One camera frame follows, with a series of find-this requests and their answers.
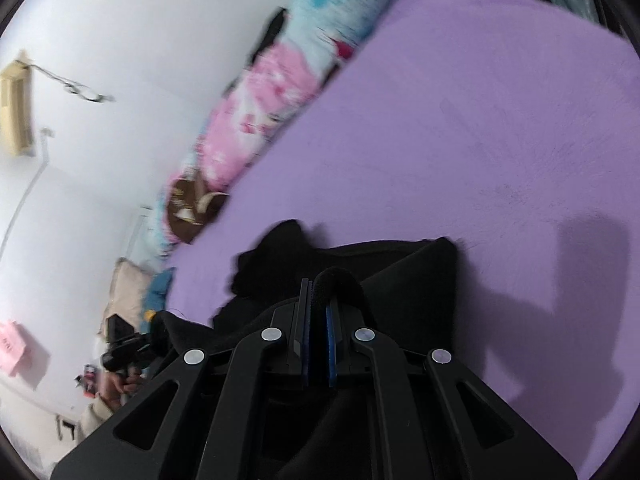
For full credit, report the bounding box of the black fleece jacket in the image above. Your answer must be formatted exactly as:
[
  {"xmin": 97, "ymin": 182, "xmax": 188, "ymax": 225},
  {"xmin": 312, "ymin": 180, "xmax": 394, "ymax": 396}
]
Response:
[{"xmin": 146, "ymin": 218, "xmax": 490, "ymax": 480}]

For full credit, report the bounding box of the person's left hand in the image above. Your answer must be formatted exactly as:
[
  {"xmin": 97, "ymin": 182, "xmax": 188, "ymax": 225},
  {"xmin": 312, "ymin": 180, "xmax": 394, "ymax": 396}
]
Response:
[{"xmin": 98, "ymin": 366, "xmax": 144, "ymax": 412}]

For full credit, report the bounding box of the beige pillow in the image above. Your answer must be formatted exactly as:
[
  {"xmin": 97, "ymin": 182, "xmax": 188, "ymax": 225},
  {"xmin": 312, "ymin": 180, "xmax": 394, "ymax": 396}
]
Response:
[{"xmin": 99, "ymin": 258, "xmax": 153, "ymax": 340}]

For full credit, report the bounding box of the blue patterned cloth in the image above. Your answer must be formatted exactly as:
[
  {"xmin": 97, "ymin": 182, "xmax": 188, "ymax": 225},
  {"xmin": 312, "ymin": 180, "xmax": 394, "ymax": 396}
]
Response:
[{"xmin": 139, "ymin": 268, "xmax": 175, "ymax": 334}]

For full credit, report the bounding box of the brown printed garment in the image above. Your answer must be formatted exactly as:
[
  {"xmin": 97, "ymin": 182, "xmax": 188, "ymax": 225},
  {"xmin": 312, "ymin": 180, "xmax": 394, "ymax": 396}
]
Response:
[{"xmin": 166, "ymin": 174, "xmax": 229, "ymax": 244}]

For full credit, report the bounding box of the beige air conditioner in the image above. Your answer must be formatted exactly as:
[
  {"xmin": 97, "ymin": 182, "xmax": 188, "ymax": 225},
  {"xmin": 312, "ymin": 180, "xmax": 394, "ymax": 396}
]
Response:
[{"xmin": 1, "ymin": 51, "xmax": 32, "ymax": 156}]

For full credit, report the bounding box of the purple bed blanket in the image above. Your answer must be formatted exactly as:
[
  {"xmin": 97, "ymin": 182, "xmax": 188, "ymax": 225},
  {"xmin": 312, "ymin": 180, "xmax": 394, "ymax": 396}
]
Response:
[{"xmin": 168, "ymin": 0, "xmax": 639, "ymax": 479}]

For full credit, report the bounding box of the black garment behind quilt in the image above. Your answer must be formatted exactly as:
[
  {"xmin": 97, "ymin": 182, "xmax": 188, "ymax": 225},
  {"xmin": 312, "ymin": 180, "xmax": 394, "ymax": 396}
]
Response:
[{"xmin": 247, "ymin": 8, "xmax": 288, "ymax": 65}]

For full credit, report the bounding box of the pink and blue floral quilt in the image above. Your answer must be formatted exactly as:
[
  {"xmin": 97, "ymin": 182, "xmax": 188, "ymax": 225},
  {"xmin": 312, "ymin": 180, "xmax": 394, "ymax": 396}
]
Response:
[{"xmin": 148, "ymin": 0, "xmax": 395, "ymax": 258}]

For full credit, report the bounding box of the pink paper on wall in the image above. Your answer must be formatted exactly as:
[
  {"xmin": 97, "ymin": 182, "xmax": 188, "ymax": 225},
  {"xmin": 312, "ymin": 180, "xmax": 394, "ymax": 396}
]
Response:
[{"xmin": 0, "ymin": 320, "xmax": 32, "ymax": 376}]

